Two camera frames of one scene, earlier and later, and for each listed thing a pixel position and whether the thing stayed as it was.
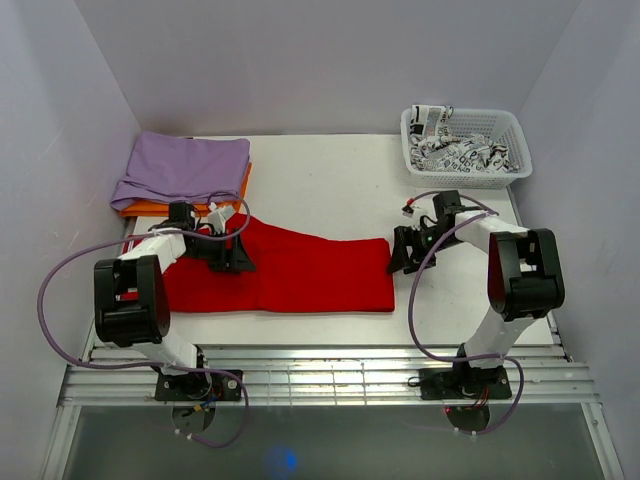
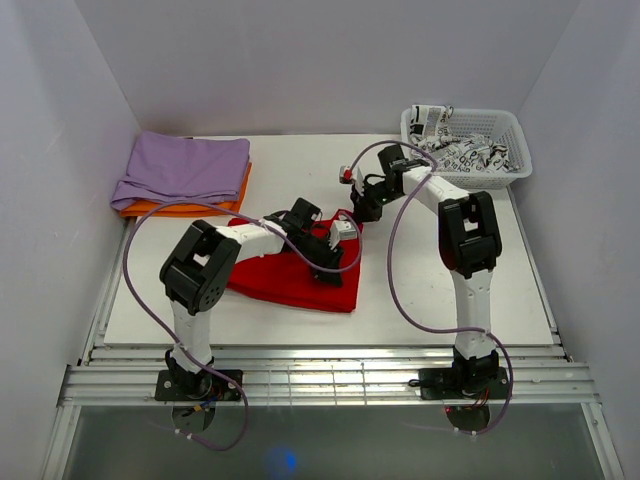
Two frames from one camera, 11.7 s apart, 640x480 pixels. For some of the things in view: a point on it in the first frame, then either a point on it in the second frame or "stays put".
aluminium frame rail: x=324 y=376 stays put
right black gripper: x=406 y=236 to x=364 y=211
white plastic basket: x=502 y=126 stays put
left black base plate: x=198 y=386 stays put
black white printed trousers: x=432 y=148 stays put
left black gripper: x=232 y=260 to x=330 y=258
